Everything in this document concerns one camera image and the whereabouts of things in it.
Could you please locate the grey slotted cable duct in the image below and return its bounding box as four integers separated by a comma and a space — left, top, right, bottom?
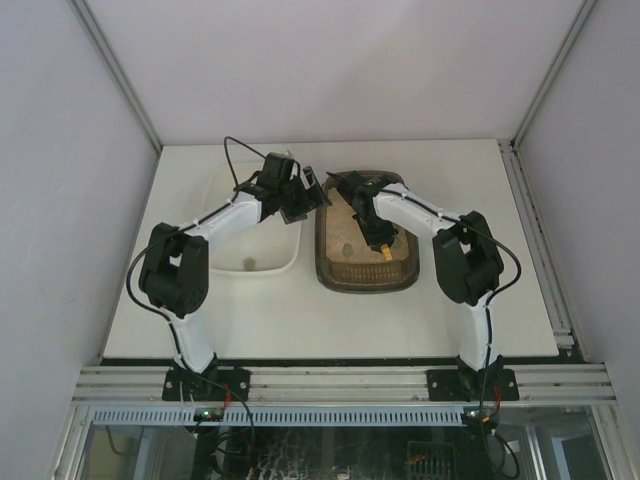
92, 405, 464, 427

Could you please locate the white plastic tray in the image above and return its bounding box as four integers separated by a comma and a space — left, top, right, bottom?
205, 160, 301, 274

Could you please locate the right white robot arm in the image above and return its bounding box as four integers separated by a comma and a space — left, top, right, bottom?
330, 171, 504, 391

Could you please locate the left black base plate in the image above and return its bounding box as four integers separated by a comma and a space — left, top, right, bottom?
162, 366, 251, 402

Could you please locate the beige pellet litter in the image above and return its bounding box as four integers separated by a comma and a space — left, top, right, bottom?
325, 188, 386, 264

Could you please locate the left black camera cable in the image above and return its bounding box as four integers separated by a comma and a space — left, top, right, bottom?
125, 135, 271, 361

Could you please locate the right aluminium side rail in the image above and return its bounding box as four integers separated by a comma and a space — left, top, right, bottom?
497, 139, 577, 357

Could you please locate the left aluminium frame post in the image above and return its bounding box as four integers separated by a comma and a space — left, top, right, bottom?
67, 0, 163, 155

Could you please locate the aluminium frame post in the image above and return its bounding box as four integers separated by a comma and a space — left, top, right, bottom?
510, 0, 599, 151
67, 0, 163, 155

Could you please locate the right aluminium frame post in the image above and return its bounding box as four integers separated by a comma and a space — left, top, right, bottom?
510, 0, 599, 151

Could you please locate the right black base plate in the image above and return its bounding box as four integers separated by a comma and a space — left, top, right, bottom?
426, 369, 520, 402

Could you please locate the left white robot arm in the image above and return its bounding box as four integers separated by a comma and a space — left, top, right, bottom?
125, 153, 330, 374

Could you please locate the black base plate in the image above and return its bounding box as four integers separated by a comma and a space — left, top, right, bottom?
162, 366, 251, 402
426, 369, 520, 402

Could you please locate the orange litter scoop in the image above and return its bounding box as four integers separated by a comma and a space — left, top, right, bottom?
380, 244, 393, 262

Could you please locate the aluminium front rail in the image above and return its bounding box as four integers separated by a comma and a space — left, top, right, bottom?
72, 364, 616, 406

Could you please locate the dark grey litter box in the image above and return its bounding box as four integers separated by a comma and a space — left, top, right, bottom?
314, 171, 420, 294

